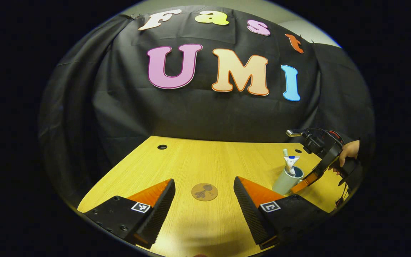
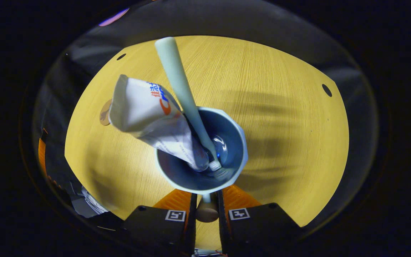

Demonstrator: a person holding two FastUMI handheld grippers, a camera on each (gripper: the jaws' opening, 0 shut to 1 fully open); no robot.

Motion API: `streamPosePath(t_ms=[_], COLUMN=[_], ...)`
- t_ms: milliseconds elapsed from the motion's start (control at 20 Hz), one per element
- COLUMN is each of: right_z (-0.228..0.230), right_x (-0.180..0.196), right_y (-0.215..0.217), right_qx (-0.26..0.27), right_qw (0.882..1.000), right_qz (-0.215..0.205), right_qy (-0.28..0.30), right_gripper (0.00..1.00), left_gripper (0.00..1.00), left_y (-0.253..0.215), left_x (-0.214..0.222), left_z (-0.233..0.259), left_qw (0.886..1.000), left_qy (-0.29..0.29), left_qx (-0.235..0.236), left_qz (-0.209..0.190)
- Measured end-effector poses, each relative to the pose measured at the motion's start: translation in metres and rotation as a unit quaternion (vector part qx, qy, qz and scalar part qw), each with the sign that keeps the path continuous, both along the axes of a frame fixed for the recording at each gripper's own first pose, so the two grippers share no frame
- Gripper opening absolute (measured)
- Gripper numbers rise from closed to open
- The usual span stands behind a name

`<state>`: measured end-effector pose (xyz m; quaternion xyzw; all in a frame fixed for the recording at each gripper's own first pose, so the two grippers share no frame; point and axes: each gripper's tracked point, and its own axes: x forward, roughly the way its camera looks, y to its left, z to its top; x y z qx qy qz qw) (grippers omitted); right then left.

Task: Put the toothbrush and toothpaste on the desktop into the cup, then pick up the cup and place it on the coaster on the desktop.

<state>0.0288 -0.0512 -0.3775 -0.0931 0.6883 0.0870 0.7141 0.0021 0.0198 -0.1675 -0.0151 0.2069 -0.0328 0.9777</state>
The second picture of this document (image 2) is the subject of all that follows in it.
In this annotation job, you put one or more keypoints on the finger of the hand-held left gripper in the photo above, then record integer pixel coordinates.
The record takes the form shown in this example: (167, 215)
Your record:
(41, 153)

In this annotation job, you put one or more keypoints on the wooden desktop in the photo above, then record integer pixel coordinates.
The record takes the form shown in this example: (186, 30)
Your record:
(280, 125)

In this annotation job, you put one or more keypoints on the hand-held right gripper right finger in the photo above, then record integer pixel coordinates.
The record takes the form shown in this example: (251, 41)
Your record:
(222, 228)

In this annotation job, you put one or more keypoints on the round brown coaster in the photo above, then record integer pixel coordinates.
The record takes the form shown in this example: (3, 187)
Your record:
(105, 116)

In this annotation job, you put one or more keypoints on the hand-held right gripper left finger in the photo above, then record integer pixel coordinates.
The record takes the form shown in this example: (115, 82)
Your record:
(192, 228)

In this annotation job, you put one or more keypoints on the pale green toothbrush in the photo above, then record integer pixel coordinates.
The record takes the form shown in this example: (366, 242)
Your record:
(177, 75)

